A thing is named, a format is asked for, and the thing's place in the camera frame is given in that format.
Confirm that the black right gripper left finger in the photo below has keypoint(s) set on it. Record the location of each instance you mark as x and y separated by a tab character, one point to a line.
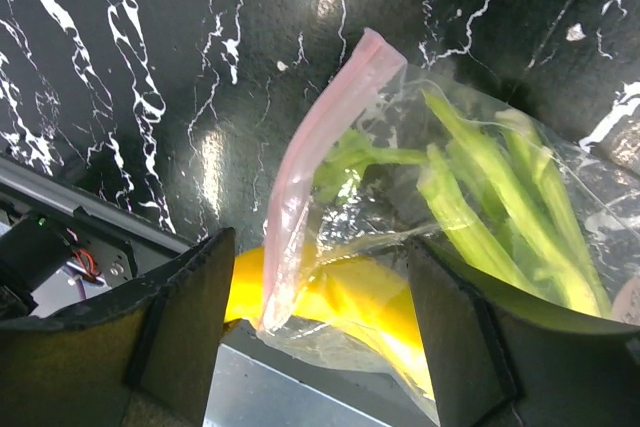
140	354

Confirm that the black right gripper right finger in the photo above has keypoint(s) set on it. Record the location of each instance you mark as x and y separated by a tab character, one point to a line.
499	356

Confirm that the yellow fake bell pepper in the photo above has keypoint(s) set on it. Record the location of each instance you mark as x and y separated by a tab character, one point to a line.
373	304

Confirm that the green fake celery stalks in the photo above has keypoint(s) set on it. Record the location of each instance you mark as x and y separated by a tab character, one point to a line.
497	193

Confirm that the clear zip top bag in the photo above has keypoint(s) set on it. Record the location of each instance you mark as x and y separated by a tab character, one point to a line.
420	226

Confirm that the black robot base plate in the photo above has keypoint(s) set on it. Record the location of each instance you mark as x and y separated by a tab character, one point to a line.
38	241

